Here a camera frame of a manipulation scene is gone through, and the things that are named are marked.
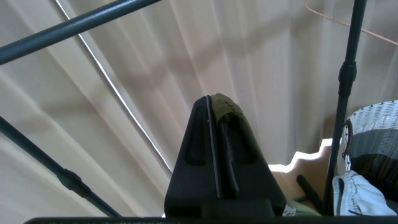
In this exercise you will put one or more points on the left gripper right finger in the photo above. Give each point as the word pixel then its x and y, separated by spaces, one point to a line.
pixel 248 174

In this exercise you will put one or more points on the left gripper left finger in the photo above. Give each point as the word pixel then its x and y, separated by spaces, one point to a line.
pixel 192 161

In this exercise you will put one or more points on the pink clothes hanger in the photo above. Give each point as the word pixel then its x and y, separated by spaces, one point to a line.
pixel 376 35

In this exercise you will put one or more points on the beige curtain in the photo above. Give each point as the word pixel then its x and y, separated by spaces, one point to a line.
pixel 248 46

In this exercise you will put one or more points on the white laundry basket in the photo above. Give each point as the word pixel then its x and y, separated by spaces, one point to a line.
pixel 373 118

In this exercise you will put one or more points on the green long-sleeved shirt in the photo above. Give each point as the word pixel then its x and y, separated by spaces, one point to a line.
pixel 224 105

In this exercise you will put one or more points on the pale grey shorts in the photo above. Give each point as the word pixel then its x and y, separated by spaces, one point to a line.
pixel 357 196

